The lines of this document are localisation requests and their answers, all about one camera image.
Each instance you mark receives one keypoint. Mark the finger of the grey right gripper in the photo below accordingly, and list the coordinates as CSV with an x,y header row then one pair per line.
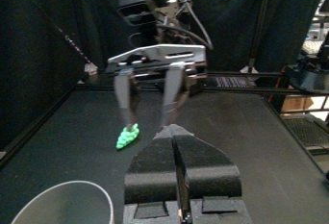
x,y
172,90
125,96

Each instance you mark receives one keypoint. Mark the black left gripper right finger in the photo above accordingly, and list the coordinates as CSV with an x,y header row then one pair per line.
x,y
210,173

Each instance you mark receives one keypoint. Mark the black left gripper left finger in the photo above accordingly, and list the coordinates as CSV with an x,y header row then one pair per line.
x,y
150,170

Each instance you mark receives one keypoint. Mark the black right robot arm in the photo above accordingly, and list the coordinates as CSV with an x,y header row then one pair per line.
x,y
172,13

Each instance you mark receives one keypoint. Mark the green toy pepper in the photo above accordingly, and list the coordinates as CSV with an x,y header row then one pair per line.
x,y
128,137

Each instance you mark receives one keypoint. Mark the grey bowl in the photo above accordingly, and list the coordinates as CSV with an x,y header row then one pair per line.
x,y
65,205

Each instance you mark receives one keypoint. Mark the black mesh panel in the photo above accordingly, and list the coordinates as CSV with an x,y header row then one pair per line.
x,y
308,133

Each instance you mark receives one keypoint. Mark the black cloth curtain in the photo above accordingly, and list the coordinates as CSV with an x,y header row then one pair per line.
x,y
39,42

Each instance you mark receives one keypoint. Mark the black equipment stand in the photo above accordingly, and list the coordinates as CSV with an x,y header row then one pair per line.
x,y
311,70

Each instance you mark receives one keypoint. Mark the black table frame rail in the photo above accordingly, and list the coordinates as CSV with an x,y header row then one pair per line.
x,y
240,89

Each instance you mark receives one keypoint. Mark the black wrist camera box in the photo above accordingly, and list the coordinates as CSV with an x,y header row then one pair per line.
x,y
137,5

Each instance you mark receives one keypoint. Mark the black frame pole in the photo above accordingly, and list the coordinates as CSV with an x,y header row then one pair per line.
x,y
259,26

